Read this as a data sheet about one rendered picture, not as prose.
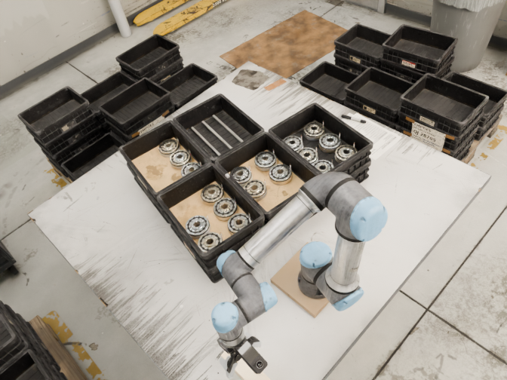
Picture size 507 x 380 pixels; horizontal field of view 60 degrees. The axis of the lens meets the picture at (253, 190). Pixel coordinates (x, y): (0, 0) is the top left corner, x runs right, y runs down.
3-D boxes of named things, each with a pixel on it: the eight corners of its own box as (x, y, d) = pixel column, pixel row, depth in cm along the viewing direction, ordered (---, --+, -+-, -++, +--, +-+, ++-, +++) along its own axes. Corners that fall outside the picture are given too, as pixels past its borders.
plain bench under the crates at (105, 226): (456, 255, 255) (492, 175, 201) (268, 495, 192) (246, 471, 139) (260, 139, 338) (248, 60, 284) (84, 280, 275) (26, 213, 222)
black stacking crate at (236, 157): (323, 195, 192) (322, 179, 183) (268, 232, 183) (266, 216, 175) (268, 148, 215) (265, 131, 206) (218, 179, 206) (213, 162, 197)
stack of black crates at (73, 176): (121, 154, 325) (109, 131, 307) (144, 173, 309) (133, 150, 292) (75, 186, 309) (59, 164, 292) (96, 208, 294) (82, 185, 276)
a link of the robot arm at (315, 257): (318, 250, 173) (318, 231, 162) (341, 274, 165) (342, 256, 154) (293, 266, 170) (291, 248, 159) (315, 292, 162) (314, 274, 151)
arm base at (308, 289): (343, 277, 175) (344, 265, 167) (321, 306, 168) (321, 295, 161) (311, 258, 182) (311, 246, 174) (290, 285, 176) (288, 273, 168)
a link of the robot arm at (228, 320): (244, 314, 118) (217, 332, 116) (250, 330, 126) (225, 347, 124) (230, 292, 123) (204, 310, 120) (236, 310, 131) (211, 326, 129)
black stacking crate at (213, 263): (268, 232, 183) (265, 216, 174) (209, 273, 174) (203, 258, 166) (217, 179, 206) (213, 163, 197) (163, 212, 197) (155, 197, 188)
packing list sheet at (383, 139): (404, 136, 224) (404, 135, 224) (377, 161, 215) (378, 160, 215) (351, 110, 241) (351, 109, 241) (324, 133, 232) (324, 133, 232)
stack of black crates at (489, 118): (500, 118, 300) (511, 91, 283) (477, 143, 288) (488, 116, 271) (445, 96, 321) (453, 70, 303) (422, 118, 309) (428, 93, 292)
